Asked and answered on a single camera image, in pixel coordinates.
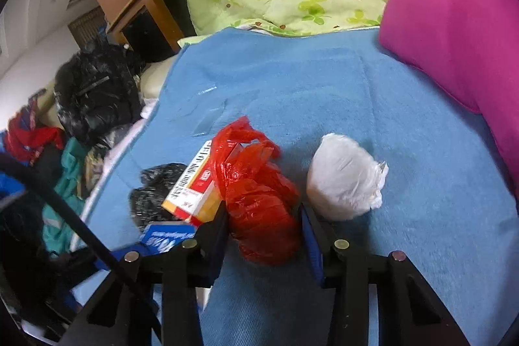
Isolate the blue white carton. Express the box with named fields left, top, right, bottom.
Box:
left=140, top=221, right=197, bottom=255

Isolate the black plastic trash bag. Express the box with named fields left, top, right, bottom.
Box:
left=128, top=162, right=187, bottom=232

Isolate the orange red medicine box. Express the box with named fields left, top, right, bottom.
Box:
left=161, top=140, right=222, bottom=227

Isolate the white plastic bag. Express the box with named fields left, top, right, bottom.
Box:
left=306, top=133, right=389, bottom=221

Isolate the red plastic bag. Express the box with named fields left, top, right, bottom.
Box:
left=209, top=116, right=301, bottom=266

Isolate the teal garment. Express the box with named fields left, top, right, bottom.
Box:
left=42, top=138, right=87, bottom=255

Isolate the blue towel blanket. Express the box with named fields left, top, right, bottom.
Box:
left=88, top=29, right=518, bottom=345

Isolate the patterned scarf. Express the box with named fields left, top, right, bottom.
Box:
left=78, top=144, right=108, bottom=199

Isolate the red garment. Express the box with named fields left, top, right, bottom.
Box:
left=2, top=100, right=64, bottom=164

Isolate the clear plastic box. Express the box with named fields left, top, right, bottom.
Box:
left=172, top=86, right=260, bottom=137

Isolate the black puffer jacket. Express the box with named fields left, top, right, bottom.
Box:
left=54, top=39, right=145, bottom=145

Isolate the cream leather cushion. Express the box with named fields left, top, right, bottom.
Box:
left=140, top=56, right=177, bottom=99

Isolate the wooden cabinet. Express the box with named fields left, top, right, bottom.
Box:
left=105, top=0, right=196, bottom=62

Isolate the magenta pillow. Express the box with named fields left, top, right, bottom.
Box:
left=378, top=0, right=518, bottom=181

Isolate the black cable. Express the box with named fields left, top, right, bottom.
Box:
left=0, top=153, right=164, bottom=346

